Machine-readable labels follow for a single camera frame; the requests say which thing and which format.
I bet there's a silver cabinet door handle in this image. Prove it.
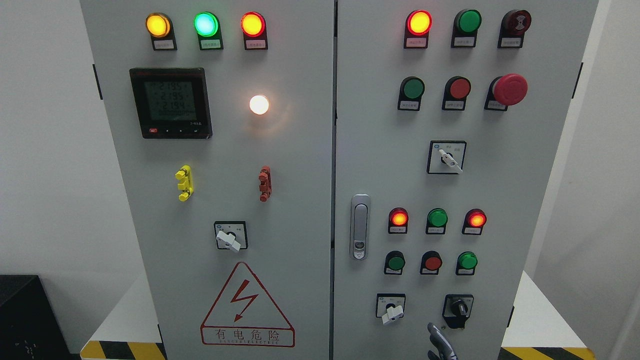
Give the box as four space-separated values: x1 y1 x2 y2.
349 193 371 260

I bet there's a white platform with hazard stripes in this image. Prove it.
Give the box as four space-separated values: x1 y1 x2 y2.
78 273 595 360

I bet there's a grey right cabinet door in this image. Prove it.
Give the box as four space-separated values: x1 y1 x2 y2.
333 0 599 360

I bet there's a white selector switch door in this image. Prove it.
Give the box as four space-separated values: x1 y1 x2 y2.
213 220 249 253
375 292 406 326

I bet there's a white lever selector switch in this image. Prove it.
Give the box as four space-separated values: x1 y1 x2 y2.
426 140 467 174

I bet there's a green button top row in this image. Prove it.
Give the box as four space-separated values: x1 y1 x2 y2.
450 9 482 49

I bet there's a white selector switch left door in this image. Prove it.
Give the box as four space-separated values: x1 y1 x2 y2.
213 220 249 253

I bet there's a yellow indicator light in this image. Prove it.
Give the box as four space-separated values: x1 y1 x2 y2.
145 13 178 51

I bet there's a red emergency stop button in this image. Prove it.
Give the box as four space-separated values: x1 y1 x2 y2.
484 73 528 112

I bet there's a red lit indicator lower right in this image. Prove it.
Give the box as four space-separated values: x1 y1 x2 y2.
461 208 487 236

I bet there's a red electric warning sign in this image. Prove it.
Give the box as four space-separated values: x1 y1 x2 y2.
199 261 296 347

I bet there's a black digital power meter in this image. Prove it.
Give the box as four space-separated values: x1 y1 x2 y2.
129 67 213 139

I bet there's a red lit indicator top right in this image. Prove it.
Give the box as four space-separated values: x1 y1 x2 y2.
403 9 433 49

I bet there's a red button second row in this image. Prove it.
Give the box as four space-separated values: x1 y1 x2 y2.
441 76 472 111

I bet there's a grey cabinet door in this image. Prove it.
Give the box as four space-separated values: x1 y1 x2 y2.
80 0 335 360
333 0 599 360

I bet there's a green button second row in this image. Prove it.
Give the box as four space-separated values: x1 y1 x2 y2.
397 76 425 112

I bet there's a white selector switch right door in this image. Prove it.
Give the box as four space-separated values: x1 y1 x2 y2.
375 292 406 326

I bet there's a green button lower middle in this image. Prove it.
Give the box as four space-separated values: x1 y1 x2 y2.
425 208 449 235

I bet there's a green button bottom right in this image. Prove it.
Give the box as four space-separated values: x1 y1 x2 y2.
455 251 478 276

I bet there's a green lit indicator light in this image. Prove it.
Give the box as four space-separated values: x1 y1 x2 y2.
193 11 224 51

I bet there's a grey left cabinet door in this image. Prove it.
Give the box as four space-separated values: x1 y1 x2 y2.
80 0 335 360

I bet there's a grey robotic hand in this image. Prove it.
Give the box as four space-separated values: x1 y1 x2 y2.
427 322 458 360

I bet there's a red button bottom middle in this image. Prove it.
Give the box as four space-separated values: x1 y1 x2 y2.
419 250 442 275

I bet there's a red terminal connector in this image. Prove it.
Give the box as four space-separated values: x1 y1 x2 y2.
258 165 272 203

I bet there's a dark red buzzer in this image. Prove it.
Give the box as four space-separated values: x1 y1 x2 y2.
497 9 531 49

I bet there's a black box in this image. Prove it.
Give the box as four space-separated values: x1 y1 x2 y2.
0 275 71 360

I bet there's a black rotary key switch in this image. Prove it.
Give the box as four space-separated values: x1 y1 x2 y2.
442 294 474 330

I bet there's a red lit indicator lower left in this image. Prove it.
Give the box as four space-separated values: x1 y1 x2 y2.
387 207 409 234

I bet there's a white indicator light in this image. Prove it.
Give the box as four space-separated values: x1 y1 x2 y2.
249 95 270 116

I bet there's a red lit indicator light left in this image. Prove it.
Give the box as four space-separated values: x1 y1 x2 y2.
240 11 268 51

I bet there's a yellow terminal connector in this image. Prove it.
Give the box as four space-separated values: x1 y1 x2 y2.
174 164 195 202

